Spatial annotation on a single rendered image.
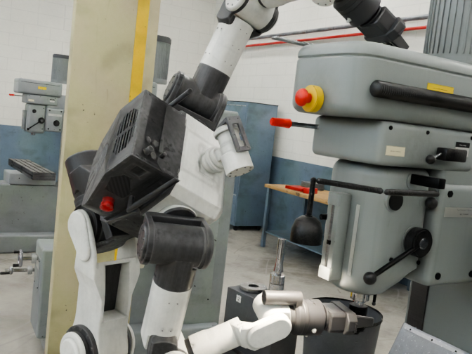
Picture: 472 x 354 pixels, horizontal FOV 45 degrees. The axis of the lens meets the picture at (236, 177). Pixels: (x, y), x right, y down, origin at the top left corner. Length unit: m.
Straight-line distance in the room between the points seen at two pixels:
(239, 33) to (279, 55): 7.80
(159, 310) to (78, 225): 0.42
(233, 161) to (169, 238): 0.23
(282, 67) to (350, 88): 7.97
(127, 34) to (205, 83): 1.48
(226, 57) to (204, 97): 0.12
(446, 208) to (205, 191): 0.59
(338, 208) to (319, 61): 0.34
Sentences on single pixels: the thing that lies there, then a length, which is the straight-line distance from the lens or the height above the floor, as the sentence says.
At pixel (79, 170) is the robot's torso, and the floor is 1.51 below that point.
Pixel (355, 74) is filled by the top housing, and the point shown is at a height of 1.82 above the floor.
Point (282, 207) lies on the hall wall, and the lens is 8.84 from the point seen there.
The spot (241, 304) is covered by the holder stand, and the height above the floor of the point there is 1.12.
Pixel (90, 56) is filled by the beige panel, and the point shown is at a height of 1.92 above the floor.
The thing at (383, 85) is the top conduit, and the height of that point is 1.80.
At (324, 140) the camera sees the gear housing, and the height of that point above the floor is 1.67.
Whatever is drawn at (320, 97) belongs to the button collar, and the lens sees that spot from 1.26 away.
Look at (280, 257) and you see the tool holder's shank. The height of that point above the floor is 1.29.
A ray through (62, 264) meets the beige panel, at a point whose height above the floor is 0.90.
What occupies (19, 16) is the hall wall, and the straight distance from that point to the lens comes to 10.23.
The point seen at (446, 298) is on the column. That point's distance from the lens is 1.79.
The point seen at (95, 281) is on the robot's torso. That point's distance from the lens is 1.56.
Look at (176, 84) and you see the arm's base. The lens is 1.45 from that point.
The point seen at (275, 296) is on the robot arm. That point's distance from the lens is 1.37.
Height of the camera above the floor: 1.69
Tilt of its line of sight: 6 degrees down
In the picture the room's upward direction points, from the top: 6 degrees clockwise
